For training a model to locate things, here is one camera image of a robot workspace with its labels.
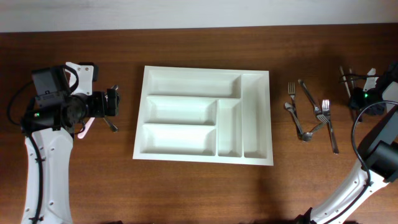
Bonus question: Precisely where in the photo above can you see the steel kitchen tongs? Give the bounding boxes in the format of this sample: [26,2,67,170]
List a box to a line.
[339,66,359,121]

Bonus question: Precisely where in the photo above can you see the steel fork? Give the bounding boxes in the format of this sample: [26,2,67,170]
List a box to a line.
[287,82,301,139]
[298,79,328,124]
[322,100,340,154]

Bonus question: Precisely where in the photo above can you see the small steel teaspoon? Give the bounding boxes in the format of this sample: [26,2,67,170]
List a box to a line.
[302,123,325,142]
[284,102,303,138]

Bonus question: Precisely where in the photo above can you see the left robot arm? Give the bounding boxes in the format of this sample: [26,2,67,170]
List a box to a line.
[20,62,120,223]

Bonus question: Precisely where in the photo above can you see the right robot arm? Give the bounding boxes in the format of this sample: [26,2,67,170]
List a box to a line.
[294,63,397,224]

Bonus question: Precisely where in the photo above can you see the large steel spoon upper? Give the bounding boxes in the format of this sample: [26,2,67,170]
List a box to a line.
[103,116,119,133]

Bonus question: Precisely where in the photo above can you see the pink plastic knife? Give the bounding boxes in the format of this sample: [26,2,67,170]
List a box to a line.
[77,118,95,139]

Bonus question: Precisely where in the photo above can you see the white plastic cutlery tray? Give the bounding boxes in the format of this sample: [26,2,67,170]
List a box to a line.
[133,66,274,166]

